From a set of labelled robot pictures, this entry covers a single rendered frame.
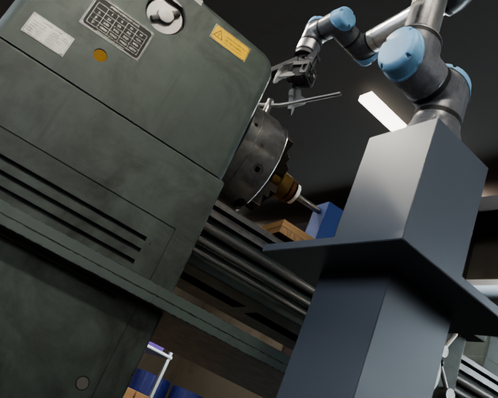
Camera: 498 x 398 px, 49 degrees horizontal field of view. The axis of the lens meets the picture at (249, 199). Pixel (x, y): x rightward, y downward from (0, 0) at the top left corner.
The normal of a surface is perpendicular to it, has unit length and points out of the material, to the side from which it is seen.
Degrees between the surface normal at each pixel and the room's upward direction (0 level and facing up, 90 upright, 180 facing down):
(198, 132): 90
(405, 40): 97
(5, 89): 90
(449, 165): 90
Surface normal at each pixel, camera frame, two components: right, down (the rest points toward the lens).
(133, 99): 0.48, -0.19
